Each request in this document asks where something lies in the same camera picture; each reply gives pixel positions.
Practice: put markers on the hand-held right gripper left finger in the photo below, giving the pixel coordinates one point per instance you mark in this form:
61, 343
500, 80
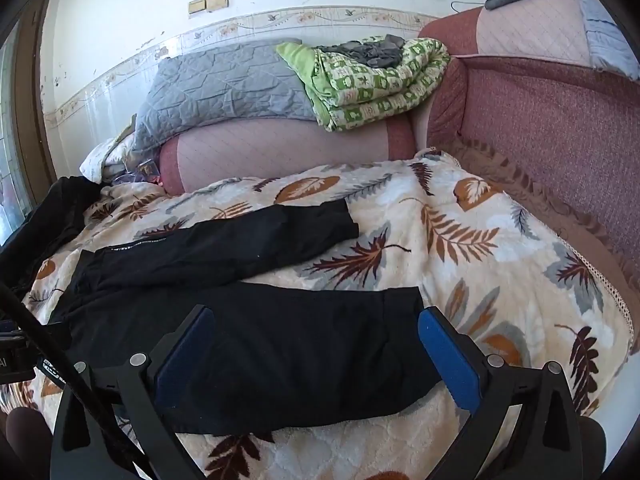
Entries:
184, 360

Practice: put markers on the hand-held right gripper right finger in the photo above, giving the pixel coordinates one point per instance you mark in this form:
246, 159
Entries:
447, 360

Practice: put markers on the black pants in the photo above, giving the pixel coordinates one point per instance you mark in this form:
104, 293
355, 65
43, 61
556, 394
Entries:
280, 350

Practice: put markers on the person's leg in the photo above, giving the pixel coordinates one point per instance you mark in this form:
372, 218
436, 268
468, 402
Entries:
20, 435

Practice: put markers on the leaf print fleece blanket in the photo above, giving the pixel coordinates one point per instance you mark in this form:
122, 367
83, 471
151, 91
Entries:
450, 240

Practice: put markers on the black jacket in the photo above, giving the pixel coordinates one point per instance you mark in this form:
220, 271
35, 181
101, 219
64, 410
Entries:
50, 210

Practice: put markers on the white crumpled cloth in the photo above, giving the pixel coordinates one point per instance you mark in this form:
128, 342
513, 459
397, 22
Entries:
105, 157

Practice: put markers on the pink fabric sofa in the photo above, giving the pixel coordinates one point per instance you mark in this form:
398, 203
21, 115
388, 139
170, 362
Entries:
550, 125

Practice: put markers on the green patterned quilt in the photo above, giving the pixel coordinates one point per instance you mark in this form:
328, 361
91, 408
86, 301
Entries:
370, 95

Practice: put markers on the grey quilted blanket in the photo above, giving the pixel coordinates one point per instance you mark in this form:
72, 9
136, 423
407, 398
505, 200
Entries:
220, 85

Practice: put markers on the dark grey crumpled cloth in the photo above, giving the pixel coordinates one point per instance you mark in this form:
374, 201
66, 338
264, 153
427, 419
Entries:
365, 52

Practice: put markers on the light blue cloth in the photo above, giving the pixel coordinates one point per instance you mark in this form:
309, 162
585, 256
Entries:
605, 35

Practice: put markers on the brown wooden door frame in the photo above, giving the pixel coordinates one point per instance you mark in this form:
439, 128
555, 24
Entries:
35, 85

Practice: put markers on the gold wall switch panel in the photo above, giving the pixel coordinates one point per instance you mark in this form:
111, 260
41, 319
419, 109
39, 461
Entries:
197, 6
218, 0

